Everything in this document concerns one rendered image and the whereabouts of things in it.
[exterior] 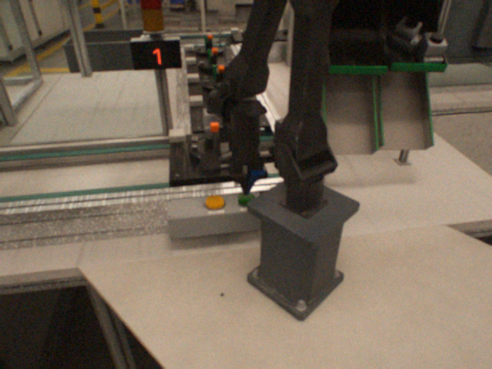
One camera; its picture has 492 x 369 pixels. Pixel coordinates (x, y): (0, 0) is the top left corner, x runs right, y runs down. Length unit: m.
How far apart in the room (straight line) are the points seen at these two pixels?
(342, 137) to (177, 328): 0.60
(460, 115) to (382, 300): 1.25
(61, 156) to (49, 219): 0.27
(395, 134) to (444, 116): 0.82
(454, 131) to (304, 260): 1.39
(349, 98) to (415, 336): 0.59
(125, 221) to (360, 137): 0.61
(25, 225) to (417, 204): 0.96
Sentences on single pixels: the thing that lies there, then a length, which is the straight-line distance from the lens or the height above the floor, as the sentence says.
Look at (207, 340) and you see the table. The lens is 0.71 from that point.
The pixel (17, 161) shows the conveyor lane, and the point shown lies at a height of 0.94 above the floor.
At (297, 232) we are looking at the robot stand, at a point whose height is 1.06.
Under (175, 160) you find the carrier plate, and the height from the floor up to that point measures 0.97.
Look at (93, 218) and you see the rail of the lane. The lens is 0.90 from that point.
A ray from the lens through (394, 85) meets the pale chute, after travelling 1.10.
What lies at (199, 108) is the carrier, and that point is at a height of 0.97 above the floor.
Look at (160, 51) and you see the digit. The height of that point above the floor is 1.22.
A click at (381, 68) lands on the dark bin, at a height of 1.20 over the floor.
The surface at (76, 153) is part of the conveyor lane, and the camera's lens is 1.14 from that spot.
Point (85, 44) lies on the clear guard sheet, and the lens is 1.07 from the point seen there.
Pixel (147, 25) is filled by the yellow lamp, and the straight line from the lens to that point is 0.99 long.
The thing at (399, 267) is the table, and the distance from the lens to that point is 0.88.
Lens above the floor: 1.46
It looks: 34 degrees down
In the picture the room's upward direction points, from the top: straight up
